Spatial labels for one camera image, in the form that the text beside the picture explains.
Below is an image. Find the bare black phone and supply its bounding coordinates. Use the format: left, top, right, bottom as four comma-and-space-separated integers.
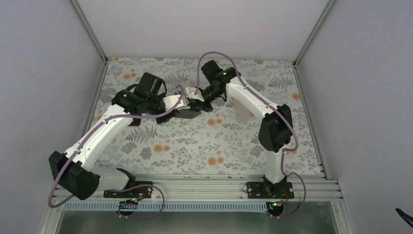
129, 118, 141, 127

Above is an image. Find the black object at corner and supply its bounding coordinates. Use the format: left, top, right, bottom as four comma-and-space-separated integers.
395, 207, 413, 228

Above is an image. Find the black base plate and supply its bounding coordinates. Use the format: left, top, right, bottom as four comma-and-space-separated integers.
245, 182, 295, 199
103, 181, 153, 200

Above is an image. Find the slotted white cable duct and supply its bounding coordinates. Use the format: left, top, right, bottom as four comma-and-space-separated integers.
63, 200, 267, 213

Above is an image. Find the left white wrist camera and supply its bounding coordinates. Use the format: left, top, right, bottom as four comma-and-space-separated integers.
163, 95, 188, 111

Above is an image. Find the beige phone case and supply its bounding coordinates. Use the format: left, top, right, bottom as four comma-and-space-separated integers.
232, 98, 253, 119

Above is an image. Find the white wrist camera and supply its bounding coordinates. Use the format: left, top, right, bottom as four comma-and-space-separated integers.
185, 87, 199, 99
163, 95, 188, 111

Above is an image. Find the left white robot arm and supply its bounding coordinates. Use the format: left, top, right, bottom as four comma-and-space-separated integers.
48, 73, 186, 200

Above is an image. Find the aluminium rail frame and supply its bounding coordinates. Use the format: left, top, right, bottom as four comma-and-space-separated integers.
39, 175, 354, 234

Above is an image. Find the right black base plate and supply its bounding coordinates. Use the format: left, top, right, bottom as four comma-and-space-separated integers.
245, 182, 295, 199

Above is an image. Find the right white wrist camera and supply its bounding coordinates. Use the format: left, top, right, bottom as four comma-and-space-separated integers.
185, 87, 199, 99

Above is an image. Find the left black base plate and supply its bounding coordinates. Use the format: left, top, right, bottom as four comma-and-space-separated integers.
103, 181, 153, 200

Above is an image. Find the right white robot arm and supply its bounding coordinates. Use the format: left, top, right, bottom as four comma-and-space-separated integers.
197, 60, 295, 198

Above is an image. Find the floral patterned table mat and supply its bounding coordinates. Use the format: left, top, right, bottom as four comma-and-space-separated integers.
93, 57, 321, 175

